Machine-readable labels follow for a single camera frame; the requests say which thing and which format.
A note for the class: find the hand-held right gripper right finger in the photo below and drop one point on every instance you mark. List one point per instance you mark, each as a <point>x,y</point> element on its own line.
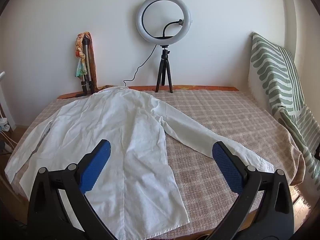
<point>227,167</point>

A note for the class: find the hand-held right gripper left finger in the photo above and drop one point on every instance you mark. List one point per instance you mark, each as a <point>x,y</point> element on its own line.
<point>96,165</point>

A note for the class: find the white trousers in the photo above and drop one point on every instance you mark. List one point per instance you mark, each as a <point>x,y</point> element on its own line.
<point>125,130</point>

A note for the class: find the beige checked blanket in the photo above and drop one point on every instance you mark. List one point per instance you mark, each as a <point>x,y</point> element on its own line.
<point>225,120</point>

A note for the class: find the white power strip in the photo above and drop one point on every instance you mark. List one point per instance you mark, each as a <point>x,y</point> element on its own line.
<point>3,123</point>

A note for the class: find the silver folded tripod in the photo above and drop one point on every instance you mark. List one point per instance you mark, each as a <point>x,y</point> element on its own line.
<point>87,60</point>

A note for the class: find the green striped cushion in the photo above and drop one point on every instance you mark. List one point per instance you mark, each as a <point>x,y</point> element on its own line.
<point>272,67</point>

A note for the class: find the colourful patterned scarf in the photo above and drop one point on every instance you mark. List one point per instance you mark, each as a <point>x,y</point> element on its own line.
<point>79,55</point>

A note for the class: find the black mini tripod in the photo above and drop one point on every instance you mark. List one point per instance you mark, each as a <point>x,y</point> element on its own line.
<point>163,65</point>

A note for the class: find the black gooseneck phone holder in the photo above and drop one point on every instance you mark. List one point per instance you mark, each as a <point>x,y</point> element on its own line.
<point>167,27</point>

